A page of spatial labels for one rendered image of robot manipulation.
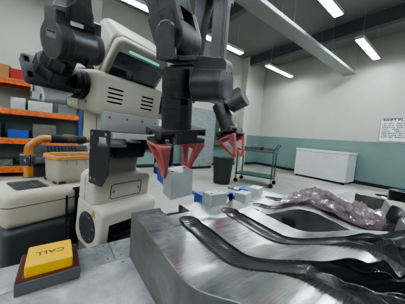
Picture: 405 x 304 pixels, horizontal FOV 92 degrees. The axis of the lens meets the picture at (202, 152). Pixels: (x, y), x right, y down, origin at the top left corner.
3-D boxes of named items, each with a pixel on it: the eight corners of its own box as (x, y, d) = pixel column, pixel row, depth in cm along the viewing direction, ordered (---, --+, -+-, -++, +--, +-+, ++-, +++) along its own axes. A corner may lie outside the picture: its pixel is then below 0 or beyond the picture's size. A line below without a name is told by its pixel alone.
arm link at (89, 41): (68, 52, 51) (45, 47, 46) (84, 20, 46) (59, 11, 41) (87, 81, 51) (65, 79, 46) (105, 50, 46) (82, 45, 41)
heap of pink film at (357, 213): (267, 210, 55) (270, 182, 54) (283, 197, 69) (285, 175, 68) (395, 246, 39) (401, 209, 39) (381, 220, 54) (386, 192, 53)
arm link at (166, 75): (173, 67, 39) (155, 61, 34) (205, 67, 36) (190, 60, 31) (173, 103, 40) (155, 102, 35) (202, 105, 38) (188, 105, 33)
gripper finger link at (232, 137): (248, 152, 68) (239, 128, 70) (240, 154, 62) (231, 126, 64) (232, 159, 72) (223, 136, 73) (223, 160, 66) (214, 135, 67)
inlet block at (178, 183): (146, 176, 48) (146, 155, 46) (164, 172, 51) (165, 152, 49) (170, 200, 38) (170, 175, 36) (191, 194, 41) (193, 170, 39)
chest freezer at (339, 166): (354, 183, 595) (358, 153, 588) (345, 185, 549) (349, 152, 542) (304, 174, 716) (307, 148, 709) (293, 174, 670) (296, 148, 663)
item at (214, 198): (181, 200, 55) (182, 181, 55) (196, 198, 58) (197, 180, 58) (210, 218, 45) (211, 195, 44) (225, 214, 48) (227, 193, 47)
